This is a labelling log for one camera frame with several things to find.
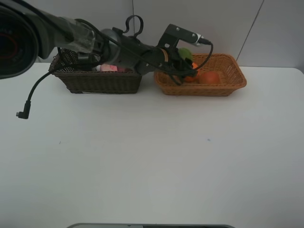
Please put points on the dark brown wicker basket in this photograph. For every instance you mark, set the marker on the dark brown wicker basket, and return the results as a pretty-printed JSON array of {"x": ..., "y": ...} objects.
[{"x": 78, "y": 82}]

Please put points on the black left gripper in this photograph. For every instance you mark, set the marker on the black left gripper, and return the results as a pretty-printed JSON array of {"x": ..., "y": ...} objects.
[{"x": 175, "y": 67}]

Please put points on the pink lotion bottle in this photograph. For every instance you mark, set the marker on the pink lotion bottle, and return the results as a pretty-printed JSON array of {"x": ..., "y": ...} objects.
[{"x": 111, "y": 68}]

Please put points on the orange wicker basket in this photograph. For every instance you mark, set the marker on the orange wicker basket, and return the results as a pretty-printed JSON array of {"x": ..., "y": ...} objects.
[{"x": 230, "y": 75}]

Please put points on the orange tangerine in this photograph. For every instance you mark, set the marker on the orange tangerine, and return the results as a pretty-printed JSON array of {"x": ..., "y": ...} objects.
[{"x": 192, "y": 79}]

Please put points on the green citrus fruit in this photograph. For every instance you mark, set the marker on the green citrus fruit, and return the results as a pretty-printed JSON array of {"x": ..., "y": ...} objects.
[{"x": 185, "y": 53}]

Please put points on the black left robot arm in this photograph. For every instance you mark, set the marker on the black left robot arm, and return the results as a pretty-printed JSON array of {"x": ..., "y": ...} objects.
[{"x": 27, "y": 33}]

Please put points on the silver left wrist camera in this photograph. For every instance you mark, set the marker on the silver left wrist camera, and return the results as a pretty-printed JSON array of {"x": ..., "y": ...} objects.
[{"x": 173, "y": 34}]

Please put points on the dark green pump bottle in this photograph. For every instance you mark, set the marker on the dark green pump bottle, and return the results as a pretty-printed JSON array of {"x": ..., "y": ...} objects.
[{"x": 85, "y": 61}]

